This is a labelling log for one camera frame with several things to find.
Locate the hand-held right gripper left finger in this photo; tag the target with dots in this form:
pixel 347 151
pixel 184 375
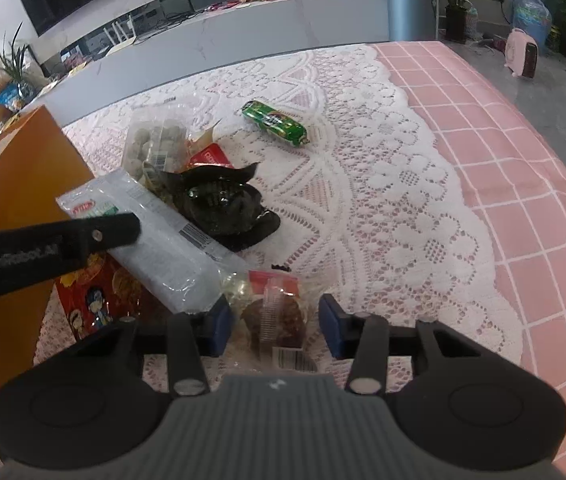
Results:
pixel 220 325

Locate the white lace tablecloth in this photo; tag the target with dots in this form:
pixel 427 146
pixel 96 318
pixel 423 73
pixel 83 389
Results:
pixel 363 185

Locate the dark green snack packet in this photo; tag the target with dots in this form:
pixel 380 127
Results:
pixel 218 200

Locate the pink heater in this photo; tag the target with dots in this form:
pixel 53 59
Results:
pixel 515 50

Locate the green plant in glass vase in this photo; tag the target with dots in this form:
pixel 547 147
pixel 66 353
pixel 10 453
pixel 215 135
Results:
pixel 18 65

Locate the grey trash bin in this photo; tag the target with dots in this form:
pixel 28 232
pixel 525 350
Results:
pixel 410 10

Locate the small red snack packet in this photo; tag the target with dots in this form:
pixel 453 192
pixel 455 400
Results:
pixel 208 156

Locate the clear fish ball packet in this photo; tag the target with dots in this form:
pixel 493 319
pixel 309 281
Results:
pixel 155 142

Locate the white TV cabinet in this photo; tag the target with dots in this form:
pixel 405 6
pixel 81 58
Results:
pixel 288 25

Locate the orange storage box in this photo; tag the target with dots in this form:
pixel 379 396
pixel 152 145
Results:
pixel 23 170

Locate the potted plant in black pot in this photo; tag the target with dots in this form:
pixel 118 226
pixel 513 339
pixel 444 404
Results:
pixel 458 22

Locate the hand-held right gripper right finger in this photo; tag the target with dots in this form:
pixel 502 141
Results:
pixel 333 327

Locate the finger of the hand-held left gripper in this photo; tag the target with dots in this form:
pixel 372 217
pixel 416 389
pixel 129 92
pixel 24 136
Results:
pixel 108 232

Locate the clear white snack packet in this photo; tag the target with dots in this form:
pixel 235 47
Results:
pixel 163 240

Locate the blue water bottle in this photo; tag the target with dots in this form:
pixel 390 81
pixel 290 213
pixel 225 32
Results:
pixel 530 17

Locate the white router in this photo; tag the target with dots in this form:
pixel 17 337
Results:
pixel 123 32

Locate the green roll snack packet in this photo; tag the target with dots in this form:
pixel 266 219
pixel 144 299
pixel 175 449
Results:
pixel 275 122

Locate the red cartoon snack packet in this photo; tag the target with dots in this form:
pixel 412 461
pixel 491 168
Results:
pixel 108 290

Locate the red label meat snack packet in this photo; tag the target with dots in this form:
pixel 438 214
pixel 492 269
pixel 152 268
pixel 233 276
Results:
pixel 283 320

